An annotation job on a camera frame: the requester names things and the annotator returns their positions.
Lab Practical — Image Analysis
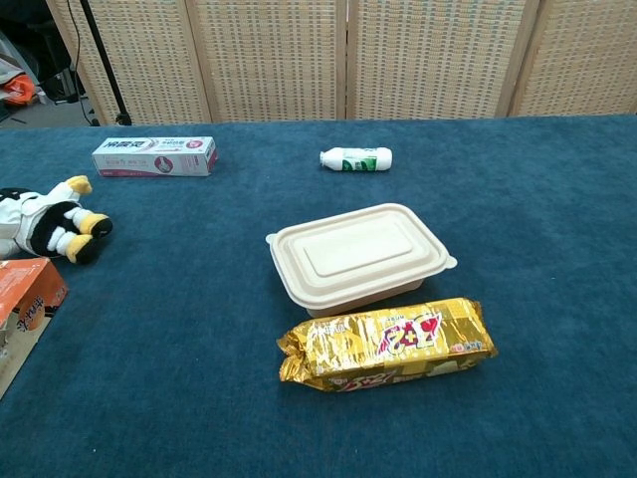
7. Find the black tripod stand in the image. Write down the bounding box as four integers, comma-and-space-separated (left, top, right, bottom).
79, 0, 133, 126

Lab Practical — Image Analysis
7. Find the orange bag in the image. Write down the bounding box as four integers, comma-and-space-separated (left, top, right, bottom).
0, 74, 37, 107

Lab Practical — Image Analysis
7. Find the orange cardboard box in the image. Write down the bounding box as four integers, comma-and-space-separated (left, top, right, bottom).
0, 256, 70, 399

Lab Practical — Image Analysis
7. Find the black white plush cow toy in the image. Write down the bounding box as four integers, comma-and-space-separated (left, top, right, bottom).
0, 174, 114, 266

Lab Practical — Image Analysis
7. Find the small white green-label bottle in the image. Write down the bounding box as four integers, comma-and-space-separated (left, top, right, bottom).
318, 146, 393, 173

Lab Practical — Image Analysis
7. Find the woven wooden folding screen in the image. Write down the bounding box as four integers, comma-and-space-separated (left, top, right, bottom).
45, 0, 637, 125

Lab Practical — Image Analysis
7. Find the white pink toothpaste box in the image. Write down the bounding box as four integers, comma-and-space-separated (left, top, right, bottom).
91, 135, 219, 178

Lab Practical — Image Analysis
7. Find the black hanging cable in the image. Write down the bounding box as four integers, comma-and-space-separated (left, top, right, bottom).
66, 0, 101, 126

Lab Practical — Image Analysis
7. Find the gold foil biscuit pack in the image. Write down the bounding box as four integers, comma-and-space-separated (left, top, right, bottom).
276, 297, 499, 393

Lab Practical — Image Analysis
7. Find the beige lidded food container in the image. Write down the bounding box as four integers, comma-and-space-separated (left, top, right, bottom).
265, 202, 458, 319

